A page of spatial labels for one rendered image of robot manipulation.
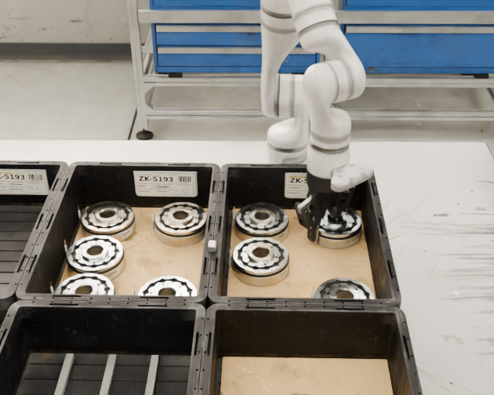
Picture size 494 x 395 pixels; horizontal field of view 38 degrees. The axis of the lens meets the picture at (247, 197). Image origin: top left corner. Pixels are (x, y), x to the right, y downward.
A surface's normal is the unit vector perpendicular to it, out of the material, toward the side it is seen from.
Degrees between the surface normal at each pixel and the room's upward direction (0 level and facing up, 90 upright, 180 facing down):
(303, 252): 0
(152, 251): 0
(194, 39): 90
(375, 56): 90
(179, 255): 0
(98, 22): 90
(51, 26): 90
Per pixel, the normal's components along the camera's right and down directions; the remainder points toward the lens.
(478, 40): -0.01, 0.58
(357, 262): 0.00, -0.82
